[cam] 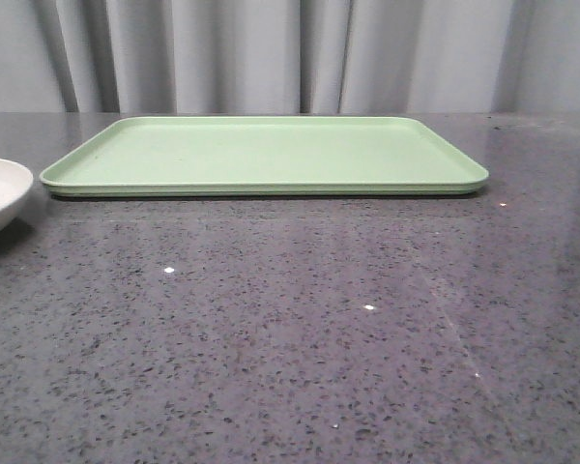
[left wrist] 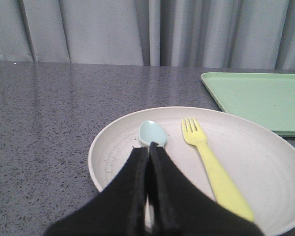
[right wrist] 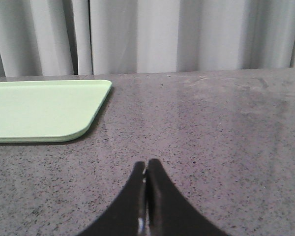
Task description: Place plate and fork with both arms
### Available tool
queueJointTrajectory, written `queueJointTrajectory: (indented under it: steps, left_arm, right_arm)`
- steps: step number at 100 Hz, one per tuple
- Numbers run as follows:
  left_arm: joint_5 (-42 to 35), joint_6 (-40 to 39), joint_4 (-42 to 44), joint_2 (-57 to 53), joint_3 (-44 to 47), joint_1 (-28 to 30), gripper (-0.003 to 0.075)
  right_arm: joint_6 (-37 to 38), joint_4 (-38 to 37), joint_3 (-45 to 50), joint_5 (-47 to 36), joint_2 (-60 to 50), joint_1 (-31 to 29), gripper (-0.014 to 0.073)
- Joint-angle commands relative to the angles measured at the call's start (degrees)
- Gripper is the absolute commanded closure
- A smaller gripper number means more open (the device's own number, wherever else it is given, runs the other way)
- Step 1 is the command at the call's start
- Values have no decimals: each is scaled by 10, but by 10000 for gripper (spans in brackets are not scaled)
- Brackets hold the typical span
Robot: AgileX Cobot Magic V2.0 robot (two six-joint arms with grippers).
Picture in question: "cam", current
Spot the light green plastic tray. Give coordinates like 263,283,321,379
40,116,489,197

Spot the grey pleated curtain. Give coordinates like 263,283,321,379
0,1,580,114

